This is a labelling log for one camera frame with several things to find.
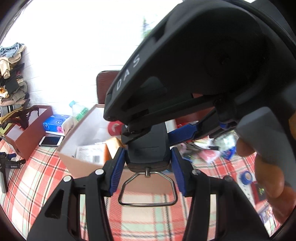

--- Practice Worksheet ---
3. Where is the dark playing card box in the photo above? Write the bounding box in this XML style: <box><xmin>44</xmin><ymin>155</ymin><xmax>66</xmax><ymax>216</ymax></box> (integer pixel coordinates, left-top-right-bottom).
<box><xmin>258</xmin><ymin>205</ymin><xmax>276</xmax><ymax>225</ymax></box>

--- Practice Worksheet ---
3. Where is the person right hand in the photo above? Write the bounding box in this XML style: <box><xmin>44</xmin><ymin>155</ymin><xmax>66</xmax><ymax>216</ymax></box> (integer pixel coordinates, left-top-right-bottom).
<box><xmin>236</xmin><ymin>108</ymin><xmax>295</xmax><ymax>223</ymax></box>

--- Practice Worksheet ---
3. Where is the red tape roll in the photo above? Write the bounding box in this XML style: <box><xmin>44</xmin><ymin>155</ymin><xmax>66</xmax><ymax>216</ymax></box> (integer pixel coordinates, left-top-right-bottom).
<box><xmin>107</xmin><ymin>120</ymin><xmax>124</xmax><ymax>136</ymax></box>

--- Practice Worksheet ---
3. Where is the red shallow box tray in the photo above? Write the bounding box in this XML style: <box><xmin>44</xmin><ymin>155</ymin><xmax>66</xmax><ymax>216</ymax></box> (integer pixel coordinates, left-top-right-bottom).
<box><xmin>251</xmin><ymin>181</ymin><xmax>266</xmax><ymax>205</ymax></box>

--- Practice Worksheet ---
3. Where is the white orange medicine box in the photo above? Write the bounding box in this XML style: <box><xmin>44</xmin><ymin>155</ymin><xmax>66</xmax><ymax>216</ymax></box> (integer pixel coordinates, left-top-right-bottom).
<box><xmin>75</xmin><ymin>137</ymin><xmax>124</xmax><ymax>166</ymax></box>

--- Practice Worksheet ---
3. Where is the blue tape roll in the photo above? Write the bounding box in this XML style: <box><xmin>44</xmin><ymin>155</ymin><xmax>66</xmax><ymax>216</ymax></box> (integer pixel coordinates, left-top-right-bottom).
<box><xmin>240</xmin><ymin>171</ymin><xmax>253</xmax><ymax>185</ymax></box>

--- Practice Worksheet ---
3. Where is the large cardboard storage box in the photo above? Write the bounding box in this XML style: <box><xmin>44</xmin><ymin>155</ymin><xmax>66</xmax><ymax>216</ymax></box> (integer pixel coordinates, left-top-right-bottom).
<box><xmin>57</xmin><ymin>104</ymin><xmax>172</xmax><ymax>194</ymax></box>

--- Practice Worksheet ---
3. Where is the plastic water bottle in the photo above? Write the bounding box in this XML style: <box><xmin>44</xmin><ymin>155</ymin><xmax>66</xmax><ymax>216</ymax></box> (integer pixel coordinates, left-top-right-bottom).
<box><xmin>69</xmin><ymin>100</ymin><xmax>89</xmax><ymax>121</ymax></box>

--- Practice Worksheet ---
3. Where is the dark red wooden chair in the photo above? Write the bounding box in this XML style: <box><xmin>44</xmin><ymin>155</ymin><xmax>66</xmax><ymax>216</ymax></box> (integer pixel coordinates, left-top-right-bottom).
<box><xmin>96</xmin><ymin>70</ymin><xmax>120</xmax><ymax>104</ymax></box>

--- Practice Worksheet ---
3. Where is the blue tissue pack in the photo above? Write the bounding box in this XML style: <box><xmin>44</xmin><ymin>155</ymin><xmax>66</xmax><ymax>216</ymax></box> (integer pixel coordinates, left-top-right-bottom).
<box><xmin>43</xmin><ymin>114</ymin><xmax>71</xmax><ymax>136</ymax></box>

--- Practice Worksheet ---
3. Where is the red checkered tablecloth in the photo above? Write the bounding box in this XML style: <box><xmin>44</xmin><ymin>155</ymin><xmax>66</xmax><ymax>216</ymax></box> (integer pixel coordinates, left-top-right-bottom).
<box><xmin>0</xmin><ymin>136</ymin><xmax>282</xmax><ymax>241</ymax></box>

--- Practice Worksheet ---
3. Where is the white smartphone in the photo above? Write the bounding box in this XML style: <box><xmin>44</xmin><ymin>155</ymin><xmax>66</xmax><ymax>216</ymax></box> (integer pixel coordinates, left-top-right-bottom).
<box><xmin>39</xmin><ymin>136</ymin><xmax>64</xmax><ymax>147</ymax></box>

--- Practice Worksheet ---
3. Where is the brown open side box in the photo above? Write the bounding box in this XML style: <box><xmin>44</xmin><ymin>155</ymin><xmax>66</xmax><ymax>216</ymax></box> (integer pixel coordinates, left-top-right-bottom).
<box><xmin>2</xmin><ymin>105</ymin><xmax>53</xmax><ymax>160</ymax></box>

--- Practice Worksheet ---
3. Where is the pile of clothes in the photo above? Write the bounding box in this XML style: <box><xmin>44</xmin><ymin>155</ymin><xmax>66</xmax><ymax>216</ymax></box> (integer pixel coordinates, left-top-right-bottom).
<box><xmin>1</xmin><ymin>43</ymin><xmax>30</xmax><ymax>133</ymax></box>

